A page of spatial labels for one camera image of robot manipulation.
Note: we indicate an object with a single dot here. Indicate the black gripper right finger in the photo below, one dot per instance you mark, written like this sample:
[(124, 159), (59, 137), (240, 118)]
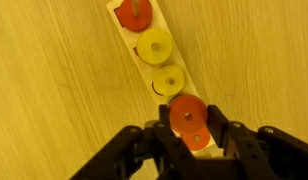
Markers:
[(250, 156)]

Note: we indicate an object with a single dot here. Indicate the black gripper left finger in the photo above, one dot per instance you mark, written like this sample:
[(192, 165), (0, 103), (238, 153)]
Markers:
[(174, 150)]

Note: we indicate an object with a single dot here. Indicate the orange round disc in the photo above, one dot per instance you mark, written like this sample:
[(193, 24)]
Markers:
[(180, 110), (200, 141)]

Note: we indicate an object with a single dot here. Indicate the wooden peg board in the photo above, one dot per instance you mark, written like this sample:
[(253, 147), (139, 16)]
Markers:
[(130, 38)]

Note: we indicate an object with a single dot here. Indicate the yellow round disc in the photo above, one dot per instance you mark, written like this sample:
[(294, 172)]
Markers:
[(164, 83), (147, 50)]

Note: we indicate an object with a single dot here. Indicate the red round disc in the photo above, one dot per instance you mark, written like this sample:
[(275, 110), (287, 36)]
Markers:
[(127, 18)]

